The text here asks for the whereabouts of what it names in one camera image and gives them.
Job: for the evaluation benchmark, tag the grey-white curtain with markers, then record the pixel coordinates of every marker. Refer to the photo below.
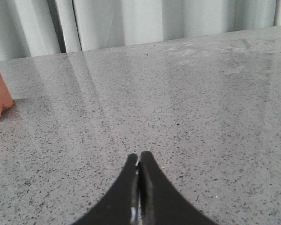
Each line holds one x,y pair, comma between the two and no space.
42,27

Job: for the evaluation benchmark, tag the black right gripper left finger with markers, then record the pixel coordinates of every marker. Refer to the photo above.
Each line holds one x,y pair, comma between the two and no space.
119,206

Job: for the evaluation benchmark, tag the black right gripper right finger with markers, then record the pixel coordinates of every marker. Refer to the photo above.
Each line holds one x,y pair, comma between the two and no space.
161,203

